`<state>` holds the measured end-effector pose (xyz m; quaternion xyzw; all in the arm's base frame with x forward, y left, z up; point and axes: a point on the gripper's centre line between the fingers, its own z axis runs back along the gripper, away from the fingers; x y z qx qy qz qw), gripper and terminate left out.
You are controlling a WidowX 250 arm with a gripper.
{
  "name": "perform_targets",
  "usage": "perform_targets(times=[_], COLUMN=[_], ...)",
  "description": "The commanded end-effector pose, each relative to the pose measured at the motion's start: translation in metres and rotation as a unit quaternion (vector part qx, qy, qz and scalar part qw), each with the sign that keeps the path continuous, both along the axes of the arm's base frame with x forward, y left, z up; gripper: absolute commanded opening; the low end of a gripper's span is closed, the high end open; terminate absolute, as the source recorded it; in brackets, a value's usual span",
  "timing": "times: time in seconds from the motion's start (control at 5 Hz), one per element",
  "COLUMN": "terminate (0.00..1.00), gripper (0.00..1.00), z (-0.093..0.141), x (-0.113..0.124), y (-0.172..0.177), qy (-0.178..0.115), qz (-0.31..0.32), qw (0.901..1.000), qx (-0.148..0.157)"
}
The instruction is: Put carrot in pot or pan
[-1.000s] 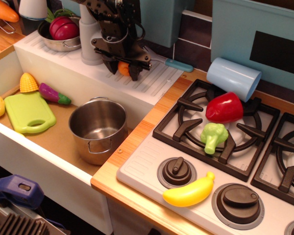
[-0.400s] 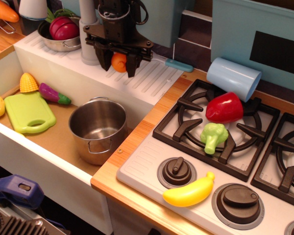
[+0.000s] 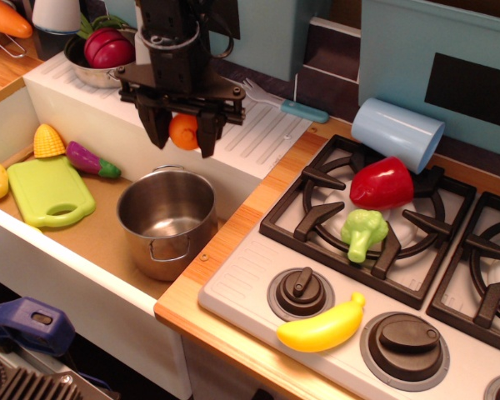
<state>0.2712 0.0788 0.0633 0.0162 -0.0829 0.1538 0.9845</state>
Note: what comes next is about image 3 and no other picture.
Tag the red toy radish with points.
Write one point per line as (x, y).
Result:
(108, 48)

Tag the black burner grate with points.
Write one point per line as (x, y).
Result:
(397, 252)
(468, 297)

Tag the blue clamp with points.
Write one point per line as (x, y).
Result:
(36, 326)

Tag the grey white toy faucet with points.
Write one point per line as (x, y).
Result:
(141, 50)

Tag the red toy bell pepper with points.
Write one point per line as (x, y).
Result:
(382, 185)

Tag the small steel bowl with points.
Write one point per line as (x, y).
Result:
(98, 78)

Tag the green toy broccoli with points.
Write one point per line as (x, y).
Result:
(362, 229)

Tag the small brown stove knob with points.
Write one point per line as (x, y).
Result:
(299, 293)

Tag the large orange toy carrot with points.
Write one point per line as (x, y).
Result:
(12, 23)

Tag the right black burner grate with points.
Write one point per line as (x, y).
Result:
(468, 297)

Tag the white fork blue handle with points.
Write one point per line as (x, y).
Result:
(256, 93)

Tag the yellow toy corn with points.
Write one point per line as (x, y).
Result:
(47, 142)

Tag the stainless steel pot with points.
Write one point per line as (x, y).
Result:
(168, 217)

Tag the yellow toy banana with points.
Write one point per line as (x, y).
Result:
(326, 330)

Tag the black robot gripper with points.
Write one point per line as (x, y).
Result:
(179, 78)

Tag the green toy cutting board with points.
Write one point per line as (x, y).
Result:
(49, 192)

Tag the white cup upside down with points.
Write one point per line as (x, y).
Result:
(60, 17)

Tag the large brown stove knob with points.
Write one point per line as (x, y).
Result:
(404, 351)

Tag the light blue plastic cup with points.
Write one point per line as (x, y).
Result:
(397, 132)

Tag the purple toy eggplant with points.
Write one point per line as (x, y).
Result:
(87, 162)

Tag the left black burner grate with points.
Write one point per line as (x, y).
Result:
(397, 252)

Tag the small orange toy carrot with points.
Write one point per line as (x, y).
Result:
(183, 131)

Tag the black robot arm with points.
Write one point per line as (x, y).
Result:
(166, 16)

